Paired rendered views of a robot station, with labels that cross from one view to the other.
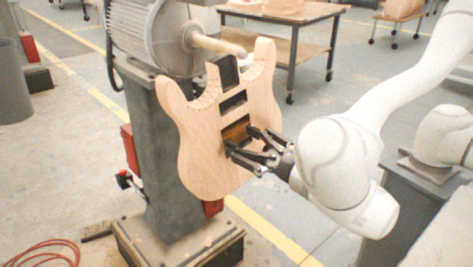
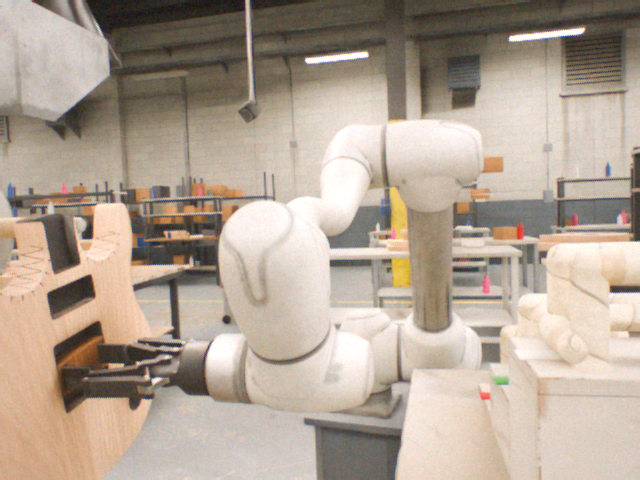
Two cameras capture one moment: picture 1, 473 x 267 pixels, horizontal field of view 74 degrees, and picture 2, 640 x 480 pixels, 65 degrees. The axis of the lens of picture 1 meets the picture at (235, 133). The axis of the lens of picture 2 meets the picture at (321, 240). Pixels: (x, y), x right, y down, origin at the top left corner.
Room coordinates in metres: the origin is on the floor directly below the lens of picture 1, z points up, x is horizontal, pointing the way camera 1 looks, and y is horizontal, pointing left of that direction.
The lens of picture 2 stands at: (-0.08, 0.12, 1.25)
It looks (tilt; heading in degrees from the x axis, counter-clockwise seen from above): 3 degrees down; 325
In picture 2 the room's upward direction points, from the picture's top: 2 degrees counter-clockwise
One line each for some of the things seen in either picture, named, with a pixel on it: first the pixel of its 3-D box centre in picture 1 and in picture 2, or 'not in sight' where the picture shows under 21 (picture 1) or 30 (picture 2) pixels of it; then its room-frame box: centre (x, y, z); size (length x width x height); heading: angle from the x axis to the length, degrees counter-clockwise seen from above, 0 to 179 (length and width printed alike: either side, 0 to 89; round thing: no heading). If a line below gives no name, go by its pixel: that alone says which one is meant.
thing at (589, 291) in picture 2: not in sight; (589, 318); (0.16, -0.34, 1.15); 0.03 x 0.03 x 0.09
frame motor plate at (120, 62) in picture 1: (154, 62); not in sight; (1.13, 0.30, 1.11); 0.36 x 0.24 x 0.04; 42
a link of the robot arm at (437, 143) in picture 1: (444, 133); (367, 347); (1.03, -0.80, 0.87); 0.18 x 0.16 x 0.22; 42
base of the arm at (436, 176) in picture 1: (425, 159); (358, 393); (1.05, -0.78, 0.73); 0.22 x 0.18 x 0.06; 34
